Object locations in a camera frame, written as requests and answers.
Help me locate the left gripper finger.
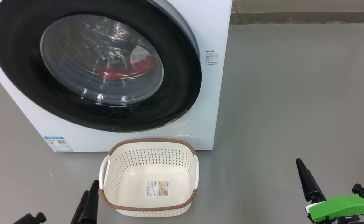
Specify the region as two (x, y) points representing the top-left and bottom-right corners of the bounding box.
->
(71, 190), (90, 224)
(87, 180), (99, 224)

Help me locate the red and white garment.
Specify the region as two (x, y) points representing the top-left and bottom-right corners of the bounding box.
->
(93, 47), (159, 82)

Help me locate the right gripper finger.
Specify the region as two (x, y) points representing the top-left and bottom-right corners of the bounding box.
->
(295, 158), (325, 203)

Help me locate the white washing machine body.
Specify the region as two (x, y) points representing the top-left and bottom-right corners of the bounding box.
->
(0, 0), (233, 153)

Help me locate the cream basket with brown rim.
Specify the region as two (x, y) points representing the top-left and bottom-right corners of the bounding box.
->
(99, 138), (199, 217)

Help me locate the printed food package label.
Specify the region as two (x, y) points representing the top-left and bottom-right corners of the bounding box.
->
(145, 180), (170, 197)

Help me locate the blue energy label sticker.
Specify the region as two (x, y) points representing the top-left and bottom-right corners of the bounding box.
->
(44, 136), (73, 152)

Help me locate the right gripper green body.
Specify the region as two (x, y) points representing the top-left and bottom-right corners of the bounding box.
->
(305, 194), (364, 224)

